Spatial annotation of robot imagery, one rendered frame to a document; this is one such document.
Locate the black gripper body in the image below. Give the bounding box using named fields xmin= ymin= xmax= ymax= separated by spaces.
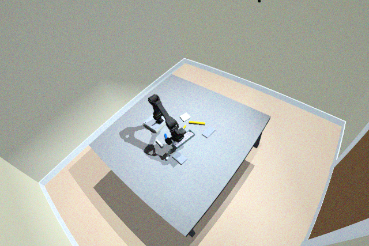
xmin=165 ymin=128 xmax=186 ymax=145

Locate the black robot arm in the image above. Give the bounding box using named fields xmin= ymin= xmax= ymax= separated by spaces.
xmin=148 ymin=94 xmax=184 ymax=142

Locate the white keyboard with purple keys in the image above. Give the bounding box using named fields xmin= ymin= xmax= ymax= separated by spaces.
xmin=172 ymin=129 xmax=195 ymax=149

